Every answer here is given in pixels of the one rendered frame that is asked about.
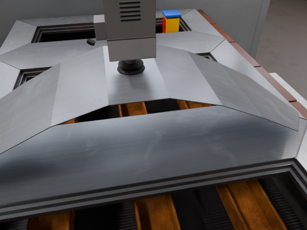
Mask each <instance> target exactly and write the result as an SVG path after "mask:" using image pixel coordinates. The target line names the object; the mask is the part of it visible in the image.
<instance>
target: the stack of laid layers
mask: <svg viewBox="0 0 307 230"><path fill-rule="evenodd" d="M84 31H95V29H94V23H81V24H67V25H54V26H37V29H36V31H35V34H34V36H33V39H32V42H31V43H37V42H40V41H41V38H42V35H46V34H59V33H71V32H84ZM50 68H51V67H47V68H32V69H22V70H20V73H19V75H18V78H17V81H16V83H15V86H14V88H13V90H14V89H16V88H17V87H19V86H20V85H22V84H24V83H25V82H27V81H28V80H30V79H32V78H34V77H35V76H37V75H39V74H41V73H43V72H44V71H46V70H48V69H50ZM306 127H307V120H306V119H303V118H299V131H295V130H293V129H290V128H287V127H285V126H282V125H279V124H277V123H274V122H272V121H269V120H266V119H263V118H260V117H257V116H254V115H250V114H247V113H244V112H241V111H237V110H233V109H231V108H227V107H224V106H219V105H215V106H208V107H200V108H193V109H185V110H175V111H167V112H159V113H152V114H144V115H134V116H126V117H119V118H111V119H104V120H93V121H86V122H78V123H71V124H63V125H56V126H53V127H51V128H49V129H47V130H45V131H43V132H41V133H39V134H37V135H36V136H34V137H32V138H30V139H28V140H26V141H24V142H23V143H21V144H19V145H17V146H15V147H13V148H11V149H9V150H7V151H5V152H4V153H2V154H0V223H5V222H11V221H16V220H23V219H29V218H35V217H40V216H46V215H51V214H58V213H64V212H69V211H75V210H80V209H87V208H93V207H99V206H104V205H110V204H117V203H122V202H128V201H133V200H139V199H146V198H151V197H157V196H162V195H168V194H174V193H181V192H186V191H191V190H197V189H203V188H210V187H215V186H221V185H226V184H232V183H239V182H245V181H250V180H256V179H261V178H268V177H274V176H280V175H285V174H288V175H289V176H290V178H291V179H292V181H293V182H294V183H295V185H296V186H297V187H298V189H299V190H300V191H301V193H302V194H303V196H304V197H305V198H306V200H307V172H306V170H305V169H304V168H303V167H302V166H301V164H300V163H299V162H298V161H297V160H296V157H297V154H298V151H299V148H300V145H301V142H302V139H303V136H304V133H305V130H306Z"/></svg>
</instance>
